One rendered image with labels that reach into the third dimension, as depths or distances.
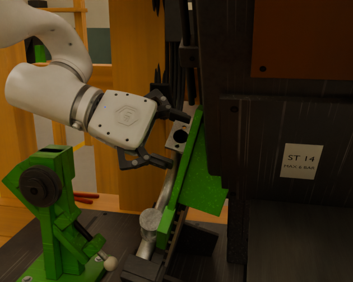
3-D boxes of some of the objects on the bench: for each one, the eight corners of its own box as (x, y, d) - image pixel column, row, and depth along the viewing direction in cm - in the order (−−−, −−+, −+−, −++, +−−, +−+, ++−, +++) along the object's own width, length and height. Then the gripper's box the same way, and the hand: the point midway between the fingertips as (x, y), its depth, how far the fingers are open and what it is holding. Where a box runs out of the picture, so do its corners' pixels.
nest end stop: (152, 293, 66) (151, 289, 62) (121, 281, 67) (119, 276, 62) (154, 286, 67) (154, 282, 62) (124, 275, 67) (122, 269, 63)
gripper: (113, 84, 73) (194, 113, 72) (74, 159, 66) (163, 192, 65) (110, 61, 66) (199, 93, 65) (65, 142, 59) (165, 179, 58)
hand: (176, 140), depth 65 cm, fingers open, 8 cm apart
